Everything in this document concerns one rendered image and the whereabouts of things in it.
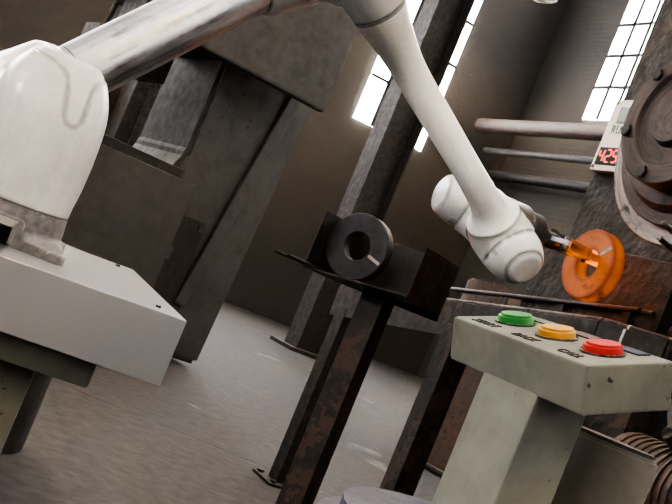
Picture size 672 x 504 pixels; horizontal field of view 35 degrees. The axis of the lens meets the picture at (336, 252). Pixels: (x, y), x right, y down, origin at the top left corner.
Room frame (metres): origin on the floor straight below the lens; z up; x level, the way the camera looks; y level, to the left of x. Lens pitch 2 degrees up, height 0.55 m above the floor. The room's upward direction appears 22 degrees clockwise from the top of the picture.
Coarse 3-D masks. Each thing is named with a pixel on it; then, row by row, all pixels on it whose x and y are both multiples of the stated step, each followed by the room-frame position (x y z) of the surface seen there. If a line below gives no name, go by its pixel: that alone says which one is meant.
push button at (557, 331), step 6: (546, 324) 1.14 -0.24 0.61; (552, 324) 1.14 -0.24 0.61; (558, 324) 1.15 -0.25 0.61; (540, 330) 1.12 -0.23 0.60; (546, 330) 1.12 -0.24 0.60; (552, 330) 1.12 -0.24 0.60; (558, 330) 1.11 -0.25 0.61; (564, 330) 1.11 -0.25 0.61; (570, 330) 1.12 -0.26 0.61; (546, 336) 1.12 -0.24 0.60; (552, 336) 1.11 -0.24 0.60; (558, 336) 1.11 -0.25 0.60; (564, 336) 1.11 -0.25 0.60; (570, 336) 1.11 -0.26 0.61
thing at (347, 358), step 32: (320, 224) 2.37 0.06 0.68; (320, 256) 2.42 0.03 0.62; (352, 256) 2.54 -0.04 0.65; (416, 256) 2.47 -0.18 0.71; (384, 288) 2.50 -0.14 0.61; (416, 288) 2.27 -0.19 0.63; (448, 288) 2.42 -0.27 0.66; (352, 320) 2.37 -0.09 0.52; (384, 320) 2.38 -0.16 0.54; (352, 352) 2.36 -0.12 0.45; (352, 384) 2.36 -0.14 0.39; (320, 416) 2.37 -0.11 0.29; (320, 448) 2.35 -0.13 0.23; (288, 480) 2.37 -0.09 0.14; (320, 480) 2.39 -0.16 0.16
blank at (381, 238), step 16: (336, 224) 2.41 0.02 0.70; (352, 224) 2.39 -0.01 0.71; (368, 224) 2.37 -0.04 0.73; (384, 224) 2.37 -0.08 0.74; (336, 240) 2.40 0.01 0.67; (352, 240) 2.42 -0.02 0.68; (384, 240) 2.35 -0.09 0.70; (336, 256) 2.39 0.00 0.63; (368, 256) 2.36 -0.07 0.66; (384, 256) 2.34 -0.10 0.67; (336, 272) 2.39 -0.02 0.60; (352, 272) 2.37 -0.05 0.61; (368, 272) 2.35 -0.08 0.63
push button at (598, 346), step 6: (588, 342) 1.06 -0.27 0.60; (594, 342) 1.06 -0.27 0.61; (600, 342) 1.06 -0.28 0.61; (606, 342) 1.06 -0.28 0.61; (612, 342) 1.06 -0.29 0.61; (618, 342) 1.07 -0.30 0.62; (582, 348) 1.07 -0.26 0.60; (588, 348) 1.05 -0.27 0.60; (594, 348) 1.05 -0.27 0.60; (600, 348) 1.05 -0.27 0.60; (606, 348) 1.05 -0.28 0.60; (612, 348) 1.05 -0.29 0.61; (618, 348) 1.05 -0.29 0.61; (606, 354) 1.04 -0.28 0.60; (612, 354) 1.05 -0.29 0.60; (618, 354) 1.05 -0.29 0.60
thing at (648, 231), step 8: (616, 160) 2.25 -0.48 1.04; (616, 168) 2.24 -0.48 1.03; (616, 176) 2.23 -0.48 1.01; (616, 184) 2.23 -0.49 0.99; (616, 192) 2.22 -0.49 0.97; (616, 200) 2.21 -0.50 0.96; (624, 200) 2.19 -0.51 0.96; (624, 208) 2.18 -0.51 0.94; (632, 208) 2.16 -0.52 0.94; (624, 216) 2.17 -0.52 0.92; (632, 216) 2.15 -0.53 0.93; (640, 216) 2.13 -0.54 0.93; (632, 224) 2.14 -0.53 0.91; (640, 224) 2.12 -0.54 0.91; (648, 224) 2.10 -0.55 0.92; (640, 232) 2.11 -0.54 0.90; (648, 232) 2.10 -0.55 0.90; (656, 232) 2.08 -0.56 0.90; (664, 232) 2.06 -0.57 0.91; (648, 240) 2.09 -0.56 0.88; (656, 240) 2.07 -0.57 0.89
